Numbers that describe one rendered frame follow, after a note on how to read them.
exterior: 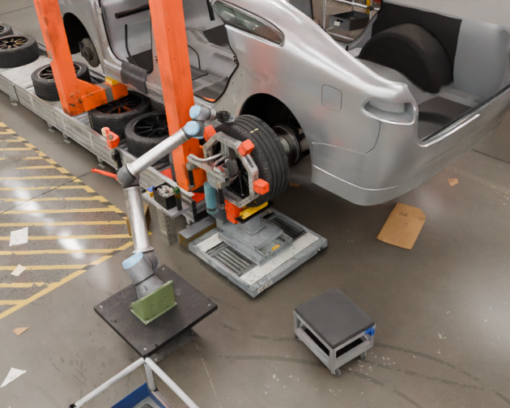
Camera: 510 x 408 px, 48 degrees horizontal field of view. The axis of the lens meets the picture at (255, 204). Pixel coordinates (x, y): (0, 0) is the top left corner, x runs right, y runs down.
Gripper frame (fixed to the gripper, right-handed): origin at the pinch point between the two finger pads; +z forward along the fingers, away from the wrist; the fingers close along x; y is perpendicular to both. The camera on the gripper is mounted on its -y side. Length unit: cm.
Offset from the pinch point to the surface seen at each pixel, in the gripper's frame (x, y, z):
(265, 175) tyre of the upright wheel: -35.0, 32.2, 10.1
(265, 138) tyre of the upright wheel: -10.3, 26.0, 10.2
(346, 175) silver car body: -26, 75, 44
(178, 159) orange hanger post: -37, -47, -9
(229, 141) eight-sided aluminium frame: -15.9, 11.3, -9.0
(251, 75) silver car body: 33.0, -2.0, 12.1
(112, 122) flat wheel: -19, -208, 14
